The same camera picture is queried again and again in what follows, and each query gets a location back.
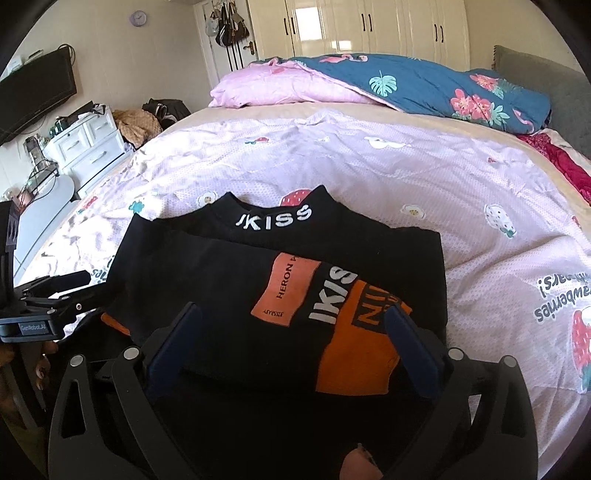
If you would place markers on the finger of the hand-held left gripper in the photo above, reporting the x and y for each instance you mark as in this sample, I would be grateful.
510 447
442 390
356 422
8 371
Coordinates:
78 302
60 282

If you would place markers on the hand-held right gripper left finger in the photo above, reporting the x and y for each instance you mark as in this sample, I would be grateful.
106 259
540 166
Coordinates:
178 350

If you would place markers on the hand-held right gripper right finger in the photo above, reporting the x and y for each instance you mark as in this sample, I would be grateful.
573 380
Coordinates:
413 350

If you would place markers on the black sweater with orange patches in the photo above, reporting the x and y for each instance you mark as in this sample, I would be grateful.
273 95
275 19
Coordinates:
221 277

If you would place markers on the person's left hand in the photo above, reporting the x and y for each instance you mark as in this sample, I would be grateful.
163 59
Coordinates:
42 369

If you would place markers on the person's right hand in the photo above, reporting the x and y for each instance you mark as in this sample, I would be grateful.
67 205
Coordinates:
360 466

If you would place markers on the white round table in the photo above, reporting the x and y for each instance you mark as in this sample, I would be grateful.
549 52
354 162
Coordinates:
46 217

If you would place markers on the white drawer cabinet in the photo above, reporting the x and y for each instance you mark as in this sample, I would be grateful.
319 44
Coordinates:
92 147

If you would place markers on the lilac strawberry print bed sheet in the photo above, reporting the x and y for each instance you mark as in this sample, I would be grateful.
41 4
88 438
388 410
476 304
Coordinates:
461 207

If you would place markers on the beige patterned bag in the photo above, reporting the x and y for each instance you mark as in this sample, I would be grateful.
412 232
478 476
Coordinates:
136 129

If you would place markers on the black television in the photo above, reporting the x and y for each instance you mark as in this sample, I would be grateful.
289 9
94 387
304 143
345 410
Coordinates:
32 97

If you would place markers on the black bag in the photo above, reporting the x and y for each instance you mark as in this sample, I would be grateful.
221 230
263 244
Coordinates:
168 110

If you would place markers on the red floral pillow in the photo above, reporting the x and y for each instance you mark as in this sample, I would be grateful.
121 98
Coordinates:
568 161

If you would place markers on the white door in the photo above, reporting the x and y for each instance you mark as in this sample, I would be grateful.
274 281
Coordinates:
207 60

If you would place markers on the blue floral pink-lined quilt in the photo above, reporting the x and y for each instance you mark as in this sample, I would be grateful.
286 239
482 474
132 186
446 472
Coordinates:
415 83

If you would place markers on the bunch of hanging bags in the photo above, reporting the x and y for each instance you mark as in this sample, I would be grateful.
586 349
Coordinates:
228 27

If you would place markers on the grey quilted headboard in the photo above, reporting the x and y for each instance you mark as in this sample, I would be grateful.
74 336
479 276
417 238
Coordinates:
554 78

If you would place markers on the white glossy wardrobe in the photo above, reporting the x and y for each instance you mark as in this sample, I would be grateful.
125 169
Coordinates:
392 27

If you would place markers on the lilac wall clock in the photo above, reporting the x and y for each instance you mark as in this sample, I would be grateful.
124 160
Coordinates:
137 18

